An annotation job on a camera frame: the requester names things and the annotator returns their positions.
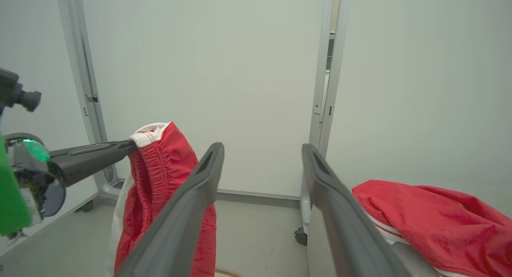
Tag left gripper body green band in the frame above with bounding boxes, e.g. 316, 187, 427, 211
0, 133, 66, 235

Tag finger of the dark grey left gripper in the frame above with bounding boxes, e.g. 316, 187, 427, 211
52, 145, 138, 187
49, 140, 136, 161

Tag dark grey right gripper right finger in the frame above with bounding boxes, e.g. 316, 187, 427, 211
302, 143, 410, 277

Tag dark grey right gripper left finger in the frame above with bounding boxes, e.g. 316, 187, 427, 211
114, 142, 225, 277

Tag red shorts with white lining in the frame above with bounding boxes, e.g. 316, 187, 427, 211
108, 122, 217, 277

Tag red shorts with white trim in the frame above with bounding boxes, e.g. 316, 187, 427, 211
352, 180, 512, 277

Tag grey partition bottom rail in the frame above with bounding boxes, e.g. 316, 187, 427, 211
216, 188, 301, 208

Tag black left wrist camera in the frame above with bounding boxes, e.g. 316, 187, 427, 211
0, 68, 42, 112

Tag aluminium partition post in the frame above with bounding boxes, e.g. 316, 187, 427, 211
55, 0, 120, 199
300, 0, 352, 233

